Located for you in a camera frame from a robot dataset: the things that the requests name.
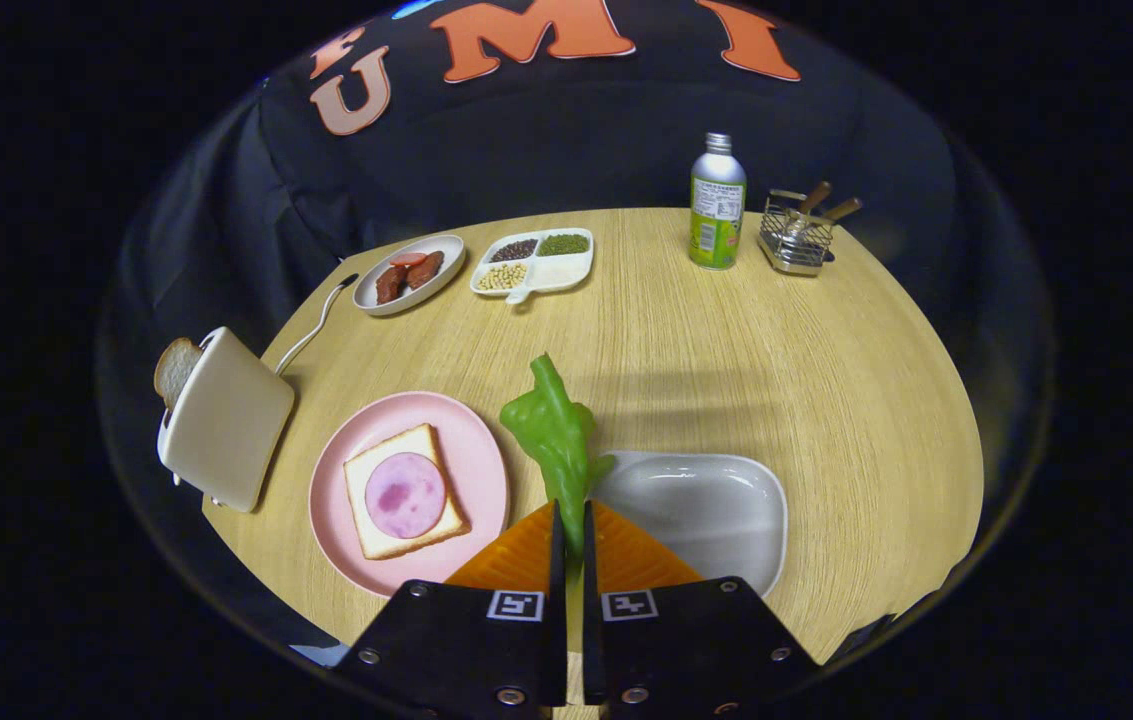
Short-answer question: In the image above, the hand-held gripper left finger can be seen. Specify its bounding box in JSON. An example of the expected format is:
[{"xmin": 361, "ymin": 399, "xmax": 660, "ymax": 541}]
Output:
[{"xmin": 331, "ymin": 500, "xmax": 567, "ymax": 716}]

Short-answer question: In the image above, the white toaster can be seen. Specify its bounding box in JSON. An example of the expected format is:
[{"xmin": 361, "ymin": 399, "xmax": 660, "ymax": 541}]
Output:
[{"xmin": 157, "ymin": 326, "xmax": 296, "ymax": 514}]

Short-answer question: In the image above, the bread slice with ham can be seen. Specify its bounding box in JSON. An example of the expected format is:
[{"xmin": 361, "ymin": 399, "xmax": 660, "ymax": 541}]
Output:
[{"xmin": 343, "ymin": 423, "xmax": 473, "ymax": 561}]

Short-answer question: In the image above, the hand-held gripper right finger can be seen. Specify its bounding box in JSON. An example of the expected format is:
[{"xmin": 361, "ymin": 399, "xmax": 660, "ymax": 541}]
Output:
[{"xmin": 581, "ymin": 500, "xmax": 827, "ymax": 716}]

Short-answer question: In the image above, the pink ham slice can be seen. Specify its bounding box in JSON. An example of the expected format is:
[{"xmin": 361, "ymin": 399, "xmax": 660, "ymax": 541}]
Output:
[{"xmin": 364, "ymin": 452, "xmax": 448, "ymax": 540}]

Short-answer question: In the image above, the white toaster cable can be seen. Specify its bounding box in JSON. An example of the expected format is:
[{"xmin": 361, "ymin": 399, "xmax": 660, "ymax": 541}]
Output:
[{"xmin": 274, "ymin": 273, "xmax": 360, "ymax": 376}]

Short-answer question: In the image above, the pink round plate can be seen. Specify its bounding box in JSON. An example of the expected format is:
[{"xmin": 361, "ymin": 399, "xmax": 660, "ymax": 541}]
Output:
[{"xmin": 309, "ymin": 391, "xmax": 510, "ymax": 598}]

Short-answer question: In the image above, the white rectangular dish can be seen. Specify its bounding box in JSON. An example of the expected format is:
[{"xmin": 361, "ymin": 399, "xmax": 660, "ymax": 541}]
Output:
[{"xmin": 591, "ymin": 452, "xmax": 789, "ymax": 599}]

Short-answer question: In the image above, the white round plate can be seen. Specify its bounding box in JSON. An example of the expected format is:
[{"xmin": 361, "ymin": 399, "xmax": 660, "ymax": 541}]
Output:
[{"xmin": 353, "ymin": 234, "xmax": 466, "ymax": 317}]

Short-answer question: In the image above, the plain toasted bread slice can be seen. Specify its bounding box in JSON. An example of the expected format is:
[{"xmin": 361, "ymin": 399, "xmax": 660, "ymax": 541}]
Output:
[{"xmin": 153, "ymin": 337, "xmax": 204, "ymax": 411}]

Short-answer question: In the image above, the green lettuce leaf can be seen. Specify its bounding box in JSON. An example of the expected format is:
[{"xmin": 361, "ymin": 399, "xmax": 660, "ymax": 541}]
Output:
[{"xmin": 499, "ymin": 353, "xmax": 617, "ymax": 651}]

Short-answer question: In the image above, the white divided dish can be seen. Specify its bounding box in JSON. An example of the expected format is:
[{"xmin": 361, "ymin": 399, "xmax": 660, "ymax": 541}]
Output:
[{"xmin": 470, "ymin": 228, "xmax": 595, "ymax": 306}]

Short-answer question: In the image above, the green and silver bottle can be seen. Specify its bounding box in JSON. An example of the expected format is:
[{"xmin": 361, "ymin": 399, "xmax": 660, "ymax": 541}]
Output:
[{"xmin": 688, "ymin": 132, "xmax": 748, "ymax": 271}]

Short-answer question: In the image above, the black backdrop cloth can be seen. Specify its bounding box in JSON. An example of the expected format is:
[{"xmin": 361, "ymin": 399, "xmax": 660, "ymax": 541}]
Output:
[{"xmin": 96, "ymin": 0, "xmax": 1057, "ymax": 661}]

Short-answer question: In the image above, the metal wire basket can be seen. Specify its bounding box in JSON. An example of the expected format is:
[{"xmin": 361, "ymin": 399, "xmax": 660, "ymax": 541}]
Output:
[{"xmin": 758, "ymin": 190, "xmax": 837, "ymax": 278}]

